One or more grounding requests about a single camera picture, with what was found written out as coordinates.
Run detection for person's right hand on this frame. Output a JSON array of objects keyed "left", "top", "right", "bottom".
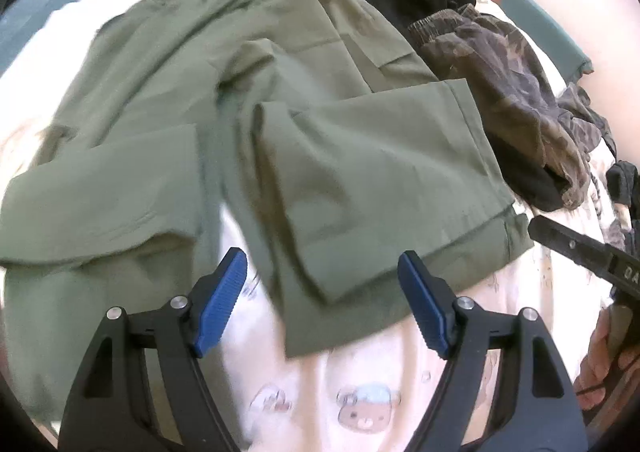
[{"left": 574, "top": 308, "right": 639, "bottom": 411}]

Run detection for cream bear print duvet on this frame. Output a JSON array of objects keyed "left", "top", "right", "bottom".
[{"left": 1, "top": 0, "right": 618, "bottom": 451}]

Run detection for dark grey garment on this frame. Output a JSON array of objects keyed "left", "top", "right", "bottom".
[{"left": 606, "top": 160, "right": 639, "bottom": 220}]

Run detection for camouflage garment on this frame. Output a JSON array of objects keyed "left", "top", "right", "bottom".
[{"left": 408, "top": 5, "right": 615, "bottom": 212}]

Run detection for teal bed headboard cushion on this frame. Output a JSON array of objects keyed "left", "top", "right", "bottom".
[{"left": 491, "top": 0, "right": 593, "bottom": 83}]

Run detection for olive green pants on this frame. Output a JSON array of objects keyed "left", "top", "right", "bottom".
[{"left": 1, "top": 0, "right": 530, "bottom": 414}]

